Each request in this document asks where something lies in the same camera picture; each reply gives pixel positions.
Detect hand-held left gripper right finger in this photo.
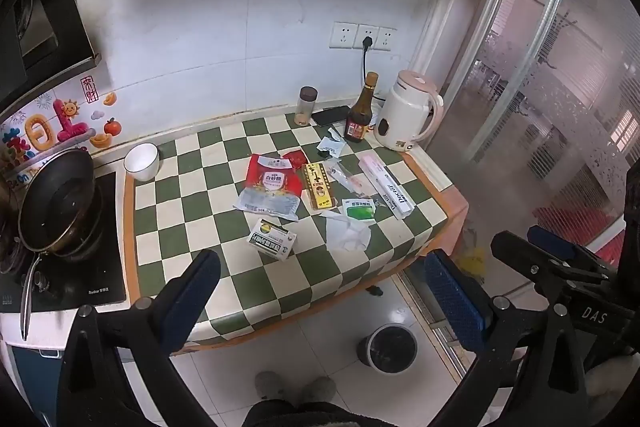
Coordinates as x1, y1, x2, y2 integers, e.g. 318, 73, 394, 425
424, 249, 586, 427

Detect clear plastic wrapper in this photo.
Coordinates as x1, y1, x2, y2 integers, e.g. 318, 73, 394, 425
325, 157, 373, 198

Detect blue white wrapper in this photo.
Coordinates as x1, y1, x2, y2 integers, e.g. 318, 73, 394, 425
316, 127, 347, 158

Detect black plug with cable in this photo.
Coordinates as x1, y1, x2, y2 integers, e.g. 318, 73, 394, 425
360, 36, 377, 100

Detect person's right grey slipper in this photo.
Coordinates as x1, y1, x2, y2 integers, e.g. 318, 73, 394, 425
300, 376, 337, 405

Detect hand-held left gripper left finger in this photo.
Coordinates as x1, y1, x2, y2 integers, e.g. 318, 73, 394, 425
57, 248, 223, 427

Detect blue cabinet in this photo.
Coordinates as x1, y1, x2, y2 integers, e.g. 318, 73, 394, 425
10, 342, 66, 427

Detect long white toothpaste box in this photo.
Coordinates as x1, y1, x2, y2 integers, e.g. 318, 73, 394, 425
359, 154, 416, 220

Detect black frying pan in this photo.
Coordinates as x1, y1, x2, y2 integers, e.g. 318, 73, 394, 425
17, 149, 98, 340

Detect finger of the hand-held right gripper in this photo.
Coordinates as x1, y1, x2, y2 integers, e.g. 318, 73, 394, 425
490, 231, 621, 294
527, 224, 626, 269

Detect white tissue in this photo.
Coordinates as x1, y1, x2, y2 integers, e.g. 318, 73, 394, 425
320, 212, 372, 253

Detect dark sauce bottle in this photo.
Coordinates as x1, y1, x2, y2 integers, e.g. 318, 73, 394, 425
345, 72, 379, 144

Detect glass sliding door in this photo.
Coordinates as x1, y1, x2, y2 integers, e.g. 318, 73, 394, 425
400, 0, 640, 358

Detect person's right forearm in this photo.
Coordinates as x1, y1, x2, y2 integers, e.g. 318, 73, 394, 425
585, 354, 640, 413

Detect person's grey slipper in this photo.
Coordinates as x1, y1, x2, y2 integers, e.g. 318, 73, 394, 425
300, 376, 337, 405
256, 371, 296, 403

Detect white pink electric kettle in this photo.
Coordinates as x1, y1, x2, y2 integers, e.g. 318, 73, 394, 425
374, 69, 445, 152

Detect white wall socket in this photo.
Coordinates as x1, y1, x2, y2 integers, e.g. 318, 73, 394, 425
330, 22, 358, 50
375, 27, 396, 54
354, 24, 378, 52

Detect yellow object behind glass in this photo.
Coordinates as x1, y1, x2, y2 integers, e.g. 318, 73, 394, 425
457, 247, 486, 284

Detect black wok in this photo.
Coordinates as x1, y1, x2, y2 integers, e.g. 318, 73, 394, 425
50, 187, 107, 264

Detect black induction cooktop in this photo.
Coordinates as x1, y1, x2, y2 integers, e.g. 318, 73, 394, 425
0, 171, 127, 314

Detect red object behind glass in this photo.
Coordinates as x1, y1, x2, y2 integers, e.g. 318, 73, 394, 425
532, 204, 626, 273

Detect white round trash bin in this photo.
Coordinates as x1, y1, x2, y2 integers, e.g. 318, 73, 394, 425
356, 323, 418, 375

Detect green white checkered tablecloth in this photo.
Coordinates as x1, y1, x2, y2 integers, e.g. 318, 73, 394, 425
124, 109, 471, 350

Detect clear spice jar brown lid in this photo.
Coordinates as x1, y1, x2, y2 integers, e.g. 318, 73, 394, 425
295, 86, 318, 128

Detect red white snack bag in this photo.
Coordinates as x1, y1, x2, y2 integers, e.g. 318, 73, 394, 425
232, 153, 303, 222

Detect white bowl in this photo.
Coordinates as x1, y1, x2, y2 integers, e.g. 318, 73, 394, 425
124, 143, 161, 182

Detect black range hood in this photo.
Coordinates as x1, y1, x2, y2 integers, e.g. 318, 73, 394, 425
0, 0, 102, 100

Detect green white packet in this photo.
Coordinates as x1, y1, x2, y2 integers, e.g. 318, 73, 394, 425
340, 198, 377, 224

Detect red packet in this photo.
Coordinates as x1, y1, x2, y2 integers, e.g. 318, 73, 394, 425
281, 148, 308, 192

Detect black phone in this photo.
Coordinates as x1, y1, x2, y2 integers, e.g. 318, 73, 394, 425
311, 105, 352, 126

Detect colourful festive wall stickers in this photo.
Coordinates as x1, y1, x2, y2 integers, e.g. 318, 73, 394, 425
0, 77, 123, 170

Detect white green medicine box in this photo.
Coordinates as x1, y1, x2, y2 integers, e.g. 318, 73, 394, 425
248, 218, 297, 263

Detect person's left grey slipper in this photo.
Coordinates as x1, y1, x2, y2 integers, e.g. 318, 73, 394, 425
256, 371, 296, 403

